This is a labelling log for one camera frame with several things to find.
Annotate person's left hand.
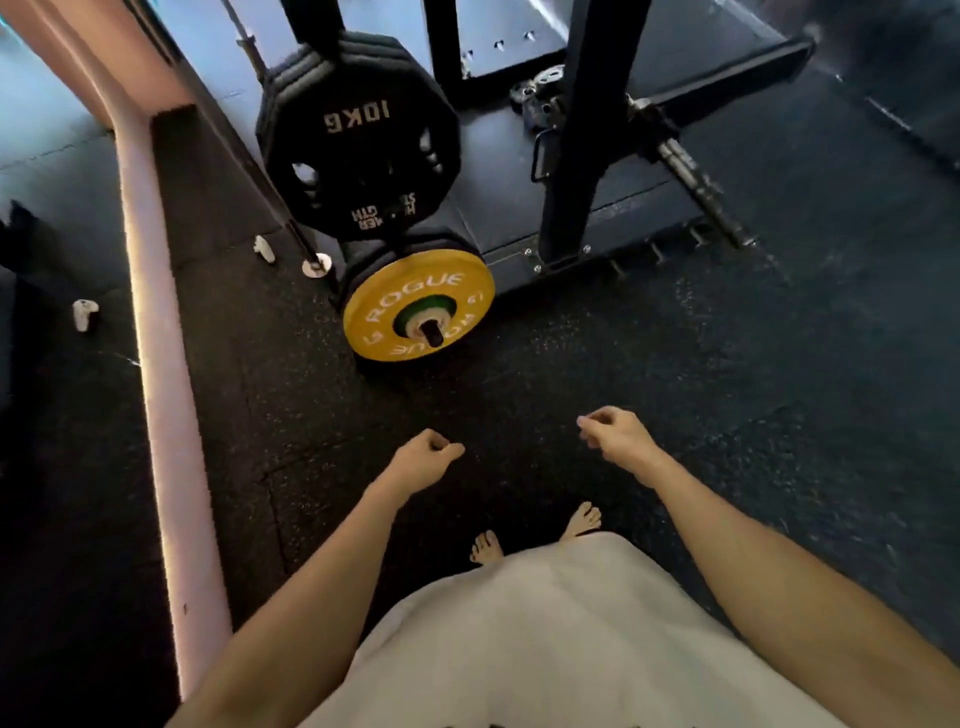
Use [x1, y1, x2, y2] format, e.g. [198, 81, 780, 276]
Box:
[381, 429, 466, 503]

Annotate person's right hand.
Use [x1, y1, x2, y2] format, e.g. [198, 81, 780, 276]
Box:
[576, 405, 670, 487]

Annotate person's left forearm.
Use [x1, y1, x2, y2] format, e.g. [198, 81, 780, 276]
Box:
[166, 480, 412, 728]

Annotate person's right forearm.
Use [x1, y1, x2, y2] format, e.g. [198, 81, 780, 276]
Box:
[651, 454, 960, 728]

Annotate person's right foot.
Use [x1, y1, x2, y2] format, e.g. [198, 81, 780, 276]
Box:
[559, 501, 603, 543]

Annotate yellow bumper weight plate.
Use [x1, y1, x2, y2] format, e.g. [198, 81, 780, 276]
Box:
[342, 249, 497, 363]

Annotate black bumper weight plate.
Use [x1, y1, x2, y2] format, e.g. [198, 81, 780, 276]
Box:
[336, 228, 481, 316]

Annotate person's white shirt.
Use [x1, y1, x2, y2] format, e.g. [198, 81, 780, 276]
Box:
[298, 531, 849, 728]

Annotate black rack platform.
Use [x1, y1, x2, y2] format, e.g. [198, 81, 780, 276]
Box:
[330, 30, 819, 297]

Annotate steel barbell sleeve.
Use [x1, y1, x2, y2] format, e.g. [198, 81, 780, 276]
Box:
[628, 96, 759, 250]

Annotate stack of black weight plates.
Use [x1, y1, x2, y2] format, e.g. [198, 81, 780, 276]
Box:
[255, 31, 462, 243]

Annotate small change plates pile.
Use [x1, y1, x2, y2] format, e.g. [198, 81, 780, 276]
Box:
[510, 64, 568, 132]

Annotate steel barbell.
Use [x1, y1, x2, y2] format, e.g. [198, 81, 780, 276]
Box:
[217, 0, 333, 280]

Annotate black squat rack frame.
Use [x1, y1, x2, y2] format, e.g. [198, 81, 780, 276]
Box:
[281, 0, 817, 265]

